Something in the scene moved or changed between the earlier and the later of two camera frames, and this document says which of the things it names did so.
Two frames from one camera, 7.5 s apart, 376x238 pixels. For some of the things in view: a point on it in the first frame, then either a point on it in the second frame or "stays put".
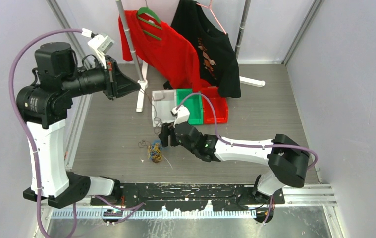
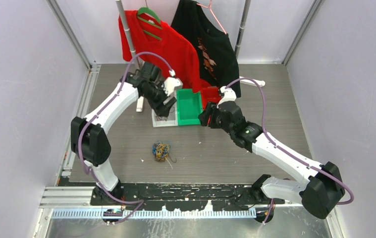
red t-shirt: x=169 y=56 stays put
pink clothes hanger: x=209 y=7 stays put
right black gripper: x=164 y=135 -> x=204 y=117
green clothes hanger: x=144 y=10 stays put
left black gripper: x=117 y=84 -> x=160 y=108
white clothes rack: x=141 y=82 stays put
